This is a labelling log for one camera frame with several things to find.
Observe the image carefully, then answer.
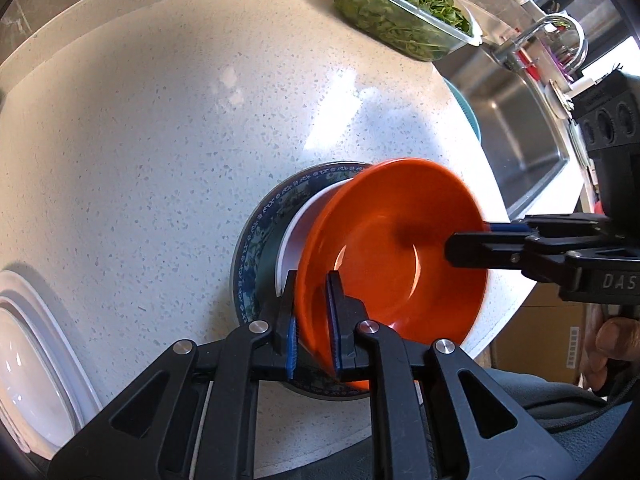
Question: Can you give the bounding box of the orange plastic bowl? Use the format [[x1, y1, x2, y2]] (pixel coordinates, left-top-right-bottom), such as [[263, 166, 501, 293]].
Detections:
[[294, 158, 488, 376]]

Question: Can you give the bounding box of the white deep plate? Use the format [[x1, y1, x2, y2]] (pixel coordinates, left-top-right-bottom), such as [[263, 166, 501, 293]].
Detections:
[[1, 299, 78, 460]]

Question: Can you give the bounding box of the person's right hand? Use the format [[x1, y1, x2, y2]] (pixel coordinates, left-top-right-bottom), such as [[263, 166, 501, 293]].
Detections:
[[580, 304, 639, 391]]

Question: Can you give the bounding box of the stainless steel sink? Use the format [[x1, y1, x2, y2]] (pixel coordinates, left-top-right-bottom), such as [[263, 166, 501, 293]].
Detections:
[[435, 47, 570, 220]]

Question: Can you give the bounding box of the cardboard box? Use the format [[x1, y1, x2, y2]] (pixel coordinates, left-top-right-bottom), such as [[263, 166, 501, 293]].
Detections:
[[490, 284, 589, 385]]

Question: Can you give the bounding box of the teal colander with greens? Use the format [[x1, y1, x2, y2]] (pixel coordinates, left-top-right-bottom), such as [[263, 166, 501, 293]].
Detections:
[[445, 79, 482, 142]]

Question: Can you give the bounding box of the blue patterned ceramic bowl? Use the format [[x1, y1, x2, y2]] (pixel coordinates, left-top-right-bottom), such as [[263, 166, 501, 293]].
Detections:
[[230, 162, 368, 401]]

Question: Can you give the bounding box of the white ceramic bowl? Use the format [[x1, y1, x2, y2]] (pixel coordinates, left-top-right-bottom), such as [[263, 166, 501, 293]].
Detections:
[[274, 178, 352, 296]]

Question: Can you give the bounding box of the steel sink faucet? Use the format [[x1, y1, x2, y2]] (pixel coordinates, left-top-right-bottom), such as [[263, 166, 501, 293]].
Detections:
[[492, 13, 588, 75]]

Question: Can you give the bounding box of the large white flat plate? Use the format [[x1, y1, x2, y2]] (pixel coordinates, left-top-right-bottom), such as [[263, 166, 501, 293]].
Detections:
[[0, 270, 104, 461]]

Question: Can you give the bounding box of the clear container of greens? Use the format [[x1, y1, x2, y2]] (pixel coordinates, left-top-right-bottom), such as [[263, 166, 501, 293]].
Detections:
[[334, 0, 483, 62]]

